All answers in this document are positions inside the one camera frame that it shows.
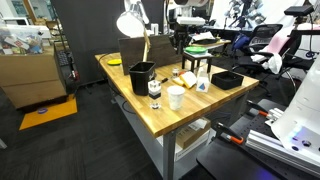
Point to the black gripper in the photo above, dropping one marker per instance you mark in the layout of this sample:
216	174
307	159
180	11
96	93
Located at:
182	33

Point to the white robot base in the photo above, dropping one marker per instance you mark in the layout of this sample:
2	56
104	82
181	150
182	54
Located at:
305	113

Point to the green plate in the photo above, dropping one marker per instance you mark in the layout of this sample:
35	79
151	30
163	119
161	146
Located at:
196	50

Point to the small black stool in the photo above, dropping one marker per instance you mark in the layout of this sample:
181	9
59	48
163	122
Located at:
197	58

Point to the brown cardboard box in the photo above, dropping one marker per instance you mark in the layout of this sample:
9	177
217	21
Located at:
160	50
193	134

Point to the red toy tomato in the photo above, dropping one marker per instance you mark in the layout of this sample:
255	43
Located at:
182	72

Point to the toy bread slice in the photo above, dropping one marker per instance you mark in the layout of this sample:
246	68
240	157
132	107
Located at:
189	79
177	81

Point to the wooden background desk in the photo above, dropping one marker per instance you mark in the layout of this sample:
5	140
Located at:
215	42

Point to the white carton with blue triangle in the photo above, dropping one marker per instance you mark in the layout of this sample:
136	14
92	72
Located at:
202	83

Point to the white paper cup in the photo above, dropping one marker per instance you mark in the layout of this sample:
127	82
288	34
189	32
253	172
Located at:
175	98

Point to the black plastic bin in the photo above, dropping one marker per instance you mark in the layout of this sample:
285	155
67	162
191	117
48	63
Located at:
141	80

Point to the clear and black pepper grinder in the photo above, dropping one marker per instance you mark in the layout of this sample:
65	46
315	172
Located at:
154	92

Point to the black rectangular tray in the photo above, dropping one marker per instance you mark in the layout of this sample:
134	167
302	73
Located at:
227	80

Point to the blue bag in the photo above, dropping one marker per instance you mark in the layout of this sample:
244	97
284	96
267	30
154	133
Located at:
240	41

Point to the yellow disc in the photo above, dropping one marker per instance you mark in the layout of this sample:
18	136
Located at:
114	62

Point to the black mesh office chair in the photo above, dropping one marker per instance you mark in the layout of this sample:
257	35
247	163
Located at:
263	35

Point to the black partition panel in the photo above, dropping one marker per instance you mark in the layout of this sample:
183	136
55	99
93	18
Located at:
93	33

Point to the white crumpled cloth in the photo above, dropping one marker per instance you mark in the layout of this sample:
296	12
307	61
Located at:
274	62

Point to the pink cloth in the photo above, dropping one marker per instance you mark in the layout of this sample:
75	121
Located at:
278	44

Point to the white flat box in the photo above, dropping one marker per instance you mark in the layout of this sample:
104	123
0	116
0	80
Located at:
196	148

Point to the black perforated platform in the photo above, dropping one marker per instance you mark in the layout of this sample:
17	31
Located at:
230	161

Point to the orange floor mat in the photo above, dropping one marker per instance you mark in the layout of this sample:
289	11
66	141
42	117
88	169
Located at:
50	113

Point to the blue tape roll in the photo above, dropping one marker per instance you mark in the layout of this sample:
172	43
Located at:
42	110

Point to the large cardboard boxes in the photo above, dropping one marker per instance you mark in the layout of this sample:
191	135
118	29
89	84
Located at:
30	78

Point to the clear plastic storage bin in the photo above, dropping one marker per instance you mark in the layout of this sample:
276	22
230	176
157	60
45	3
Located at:
20	41

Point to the grey metal table frame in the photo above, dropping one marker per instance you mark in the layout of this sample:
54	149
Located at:
168	153

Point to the aluminium extrusion rail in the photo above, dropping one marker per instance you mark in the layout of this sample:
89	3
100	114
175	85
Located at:
266	141

